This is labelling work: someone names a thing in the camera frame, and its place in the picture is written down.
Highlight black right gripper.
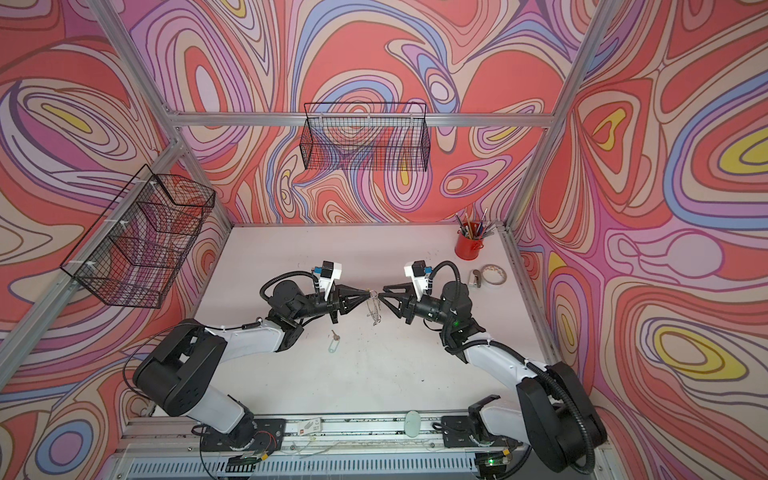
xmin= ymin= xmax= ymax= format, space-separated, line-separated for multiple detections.
xmin=379 ymin=283 xmax=455 ymax=327

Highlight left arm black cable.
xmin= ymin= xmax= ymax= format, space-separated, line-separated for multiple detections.
xmin=259 ymin=269 xmax=316 ymax=303

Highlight pens in cup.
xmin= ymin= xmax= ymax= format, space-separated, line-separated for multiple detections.
xmin=453 ymin=209 xmax=498 ymax=240

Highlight black wire basket back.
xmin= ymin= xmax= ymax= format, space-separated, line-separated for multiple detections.
xmin=299 ymin=100 xmax=431 ymax=172

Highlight aluminium frame post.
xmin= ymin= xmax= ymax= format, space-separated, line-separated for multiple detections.
xmin=89 ymin=0 xmax=235 ymax=232

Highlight tape roll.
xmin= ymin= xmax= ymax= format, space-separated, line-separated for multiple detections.
xmin=480 ymin=264 xmax=508 ymax=288

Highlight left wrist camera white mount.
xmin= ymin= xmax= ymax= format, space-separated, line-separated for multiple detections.
xmin=312 ymin=261 xmax=342 ymax=300

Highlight black wire basket left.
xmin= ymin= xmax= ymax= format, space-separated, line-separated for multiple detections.
xmin=59 ymin=165 xmax=216 ymax=309

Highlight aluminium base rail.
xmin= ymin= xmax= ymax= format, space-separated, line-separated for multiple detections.
xmin=103 ymin=411 xmax=532 ymax=479

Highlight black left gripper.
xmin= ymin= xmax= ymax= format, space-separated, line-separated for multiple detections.
xmin=288 ymin=289 xmax=369 ymax=330

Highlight metal keyring organizer yellow grip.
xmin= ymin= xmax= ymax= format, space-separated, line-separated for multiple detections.
xmin=366 ymin=290 xmax=381 ymax=326

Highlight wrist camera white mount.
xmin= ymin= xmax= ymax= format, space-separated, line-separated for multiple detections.
xmin=404 ymin=260 xmax=432 ymax=300
xmin=312 ymin=261 xmax=342 ymax=300

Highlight red pen cup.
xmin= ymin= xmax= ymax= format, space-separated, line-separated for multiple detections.
xmin=454 ymin=222 xmax=484 ymax=261

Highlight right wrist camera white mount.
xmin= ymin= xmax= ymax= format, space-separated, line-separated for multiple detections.
xmin=404 ymin=260 xmax=432 ymax=300

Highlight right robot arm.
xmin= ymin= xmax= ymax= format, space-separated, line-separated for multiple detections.
xmin=378 ymin=281 xmax=607 ymax=475

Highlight white label tag on rail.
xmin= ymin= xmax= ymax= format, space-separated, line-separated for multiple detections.
xmin=297 ymin=417 xmax=323 ymax=436

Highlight key with long mint tag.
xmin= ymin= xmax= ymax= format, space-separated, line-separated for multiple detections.
xmin=328 ymin=330 xmax=341 ymax=354

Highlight black wire basket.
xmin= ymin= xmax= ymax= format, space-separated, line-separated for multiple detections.
xmin=59 ymin=165 xmax=216 ymax=309
xmin=299 ymin=100 xmax=431 ymax=172

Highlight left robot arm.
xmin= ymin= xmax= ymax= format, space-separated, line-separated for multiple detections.
xmin=133 ymin=271 xmax=370 ymax=446

